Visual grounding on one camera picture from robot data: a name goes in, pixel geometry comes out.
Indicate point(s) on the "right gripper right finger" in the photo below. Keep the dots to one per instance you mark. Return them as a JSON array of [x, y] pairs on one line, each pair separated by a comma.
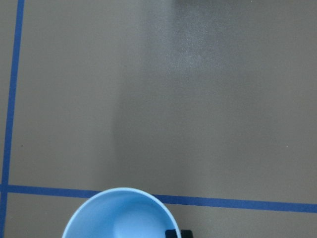
[[186, 234]]

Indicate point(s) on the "blue cup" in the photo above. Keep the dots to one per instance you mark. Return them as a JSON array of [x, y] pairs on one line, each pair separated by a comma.
[[121, 213]]

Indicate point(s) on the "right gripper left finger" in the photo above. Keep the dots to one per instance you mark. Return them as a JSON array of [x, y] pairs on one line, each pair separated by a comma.
[[170, 233]]

